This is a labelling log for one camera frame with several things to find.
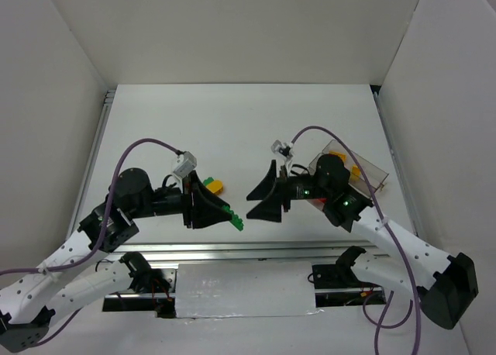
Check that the clear three-slot container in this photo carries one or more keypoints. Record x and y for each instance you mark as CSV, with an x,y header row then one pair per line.
x,y
377,177

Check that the red rounded lego piece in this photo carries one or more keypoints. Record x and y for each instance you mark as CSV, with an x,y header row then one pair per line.
x,y
318,204

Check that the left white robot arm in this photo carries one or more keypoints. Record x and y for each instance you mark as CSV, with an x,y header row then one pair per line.
x,y
55,289

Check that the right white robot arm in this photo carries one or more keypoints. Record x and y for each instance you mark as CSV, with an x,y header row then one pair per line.
x,y
442,284

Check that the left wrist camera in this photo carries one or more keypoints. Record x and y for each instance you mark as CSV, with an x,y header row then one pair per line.
x,y
183,165

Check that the green lego under yellow dome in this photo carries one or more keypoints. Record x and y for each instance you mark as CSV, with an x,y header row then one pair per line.
x,y
208,181

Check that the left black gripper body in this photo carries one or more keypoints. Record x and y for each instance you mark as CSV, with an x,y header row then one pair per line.
x,y
187,206

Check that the yellow striped lego plate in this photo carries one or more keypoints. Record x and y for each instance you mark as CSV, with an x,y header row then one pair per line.
x,y
355,173

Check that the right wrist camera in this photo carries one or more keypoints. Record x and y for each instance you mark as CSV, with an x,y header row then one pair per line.
x,y
285,151

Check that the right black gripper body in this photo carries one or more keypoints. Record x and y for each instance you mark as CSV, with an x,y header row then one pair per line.
x,y
284,192

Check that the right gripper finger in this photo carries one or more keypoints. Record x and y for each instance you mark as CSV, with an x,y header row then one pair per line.
x,y
270,210
269,187

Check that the yellow rounded lego piece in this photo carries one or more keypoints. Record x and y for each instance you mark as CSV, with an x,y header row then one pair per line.
x,y
216,187

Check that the green lego plate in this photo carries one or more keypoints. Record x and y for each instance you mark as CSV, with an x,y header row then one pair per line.
x,y
235,220

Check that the white taped cover panel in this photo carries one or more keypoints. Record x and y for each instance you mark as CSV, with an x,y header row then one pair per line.
x,y
244,289

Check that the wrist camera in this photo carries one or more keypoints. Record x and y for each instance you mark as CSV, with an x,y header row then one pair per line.
x,y
183,165
285,151

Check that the yellow long lego brick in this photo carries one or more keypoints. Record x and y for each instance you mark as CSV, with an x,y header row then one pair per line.
x,y
341,156

